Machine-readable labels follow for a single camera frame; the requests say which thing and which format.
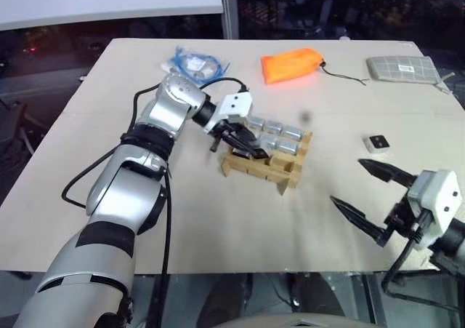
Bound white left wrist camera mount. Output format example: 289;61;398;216
203;91;254;135

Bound orange drawstring bag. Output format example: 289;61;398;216
260;47;370;87

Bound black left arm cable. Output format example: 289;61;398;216
61;76;250;276

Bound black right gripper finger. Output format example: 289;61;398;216
357;158;419;190
329;195;389;248

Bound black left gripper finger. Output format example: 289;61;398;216
225;135;270;161
235;126;265;151

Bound wooden pallet rack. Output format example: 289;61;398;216
217;128;314;197

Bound bagged blue cable bundle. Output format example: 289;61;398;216
160;44;233;86

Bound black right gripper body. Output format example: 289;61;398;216
377;196;419;248

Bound grey metal pillar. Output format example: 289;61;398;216
219;0;240;40

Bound grey checked pouch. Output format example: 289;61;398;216
365;55;442;84

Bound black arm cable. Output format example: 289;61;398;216
381;211;465;315
61;76;250;276

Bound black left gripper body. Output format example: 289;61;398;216
209;119;256;153

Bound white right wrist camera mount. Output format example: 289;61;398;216
405;169;463;252

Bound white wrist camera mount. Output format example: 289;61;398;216
405;169;463;252
203;91;254;135

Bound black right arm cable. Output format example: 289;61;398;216
381;211;465;315

